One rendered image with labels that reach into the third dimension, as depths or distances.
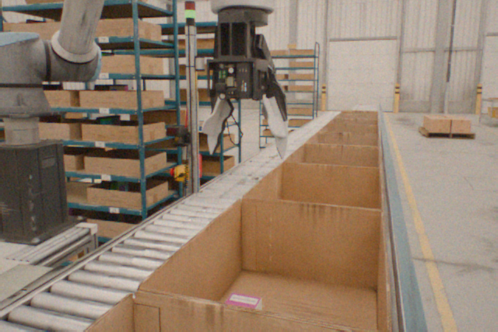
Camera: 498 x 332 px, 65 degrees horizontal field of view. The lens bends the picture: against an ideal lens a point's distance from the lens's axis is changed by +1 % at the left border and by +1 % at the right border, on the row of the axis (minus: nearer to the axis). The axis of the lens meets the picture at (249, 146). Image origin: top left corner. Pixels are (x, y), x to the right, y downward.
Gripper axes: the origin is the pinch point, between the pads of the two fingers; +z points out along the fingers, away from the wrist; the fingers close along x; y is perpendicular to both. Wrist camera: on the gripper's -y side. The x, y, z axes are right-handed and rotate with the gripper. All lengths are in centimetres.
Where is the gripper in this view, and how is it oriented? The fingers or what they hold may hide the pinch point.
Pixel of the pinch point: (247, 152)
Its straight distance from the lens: 60.6
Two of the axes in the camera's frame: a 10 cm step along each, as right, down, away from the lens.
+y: -3.1, 1.6, -9.4
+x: 9.5, 0.5, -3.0
